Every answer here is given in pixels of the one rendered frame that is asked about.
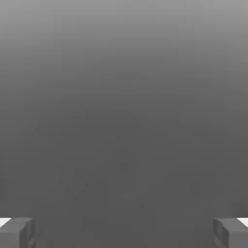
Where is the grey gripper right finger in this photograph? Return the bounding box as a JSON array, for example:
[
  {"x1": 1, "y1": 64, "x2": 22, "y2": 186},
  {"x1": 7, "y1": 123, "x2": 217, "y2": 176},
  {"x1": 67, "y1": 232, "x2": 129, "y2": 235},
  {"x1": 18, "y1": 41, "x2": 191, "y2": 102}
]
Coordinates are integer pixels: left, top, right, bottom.
[{"x1": 212, "y1": 217, "x2": 248, "y2": 248}]

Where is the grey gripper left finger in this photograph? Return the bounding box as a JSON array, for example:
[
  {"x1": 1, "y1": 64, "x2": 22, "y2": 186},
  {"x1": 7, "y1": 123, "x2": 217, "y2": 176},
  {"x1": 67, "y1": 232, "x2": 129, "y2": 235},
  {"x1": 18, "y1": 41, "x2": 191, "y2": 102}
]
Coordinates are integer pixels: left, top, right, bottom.
[{"x1": 0, "y1": 217, "x2": 37, "y2": 248}]

